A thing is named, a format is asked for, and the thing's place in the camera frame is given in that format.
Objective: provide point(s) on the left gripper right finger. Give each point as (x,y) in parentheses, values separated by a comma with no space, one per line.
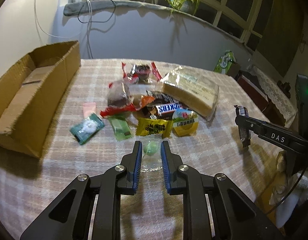
(213,206)

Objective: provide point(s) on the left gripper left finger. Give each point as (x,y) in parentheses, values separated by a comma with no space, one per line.
(89,205)

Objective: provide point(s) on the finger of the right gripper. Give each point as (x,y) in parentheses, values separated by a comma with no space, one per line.
(274,134)

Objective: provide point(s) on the small dark candy bar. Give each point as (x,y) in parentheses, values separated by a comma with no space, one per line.
(244,133)

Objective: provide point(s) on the green round candy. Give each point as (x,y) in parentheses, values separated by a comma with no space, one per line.
(151,153)

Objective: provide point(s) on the Snickers bar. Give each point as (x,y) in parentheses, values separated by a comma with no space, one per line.
(159,110)

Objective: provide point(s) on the bread slice package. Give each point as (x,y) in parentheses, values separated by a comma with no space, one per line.
(192,88)

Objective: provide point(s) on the lace covered side table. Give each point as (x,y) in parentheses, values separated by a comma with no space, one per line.
(267,96)

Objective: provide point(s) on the light green candy packet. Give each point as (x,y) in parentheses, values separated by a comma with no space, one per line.
(120,127)

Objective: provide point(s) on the yellow jelly cup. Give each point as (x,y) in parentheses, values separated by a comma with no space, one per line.
(185,122)

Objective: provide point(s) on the yellow snack packet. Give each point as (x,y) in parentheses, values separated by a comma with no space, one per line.
(147,127)

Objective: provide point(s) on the dark green candy packet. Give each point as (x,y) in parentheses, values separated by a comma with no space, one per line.
(87,128)

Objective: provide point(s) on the orange red snack wrapper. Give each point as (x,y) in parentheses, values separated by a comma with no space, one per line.
(141,102)

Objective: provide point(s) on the pink candy packet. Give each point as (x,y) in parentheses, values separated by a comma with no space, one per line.
(89,108)

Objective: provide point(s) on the brown cake clear packet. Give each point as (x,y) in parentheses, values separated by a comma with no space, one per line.
(118,95)

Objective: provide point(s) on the green white carton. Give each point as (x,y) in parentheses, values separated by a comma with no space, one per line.
(224,63)

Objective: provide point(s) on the red-edged dark plum packet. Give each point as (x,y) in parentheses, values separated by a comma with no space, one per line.
(140,73)

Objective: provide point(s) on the brown cardboard box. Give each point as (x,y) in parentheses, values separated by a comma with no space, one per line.
(30,92)

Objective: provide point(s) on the grey windowsill cloth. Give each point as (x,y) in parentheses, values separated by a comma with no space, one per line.
(74,9)

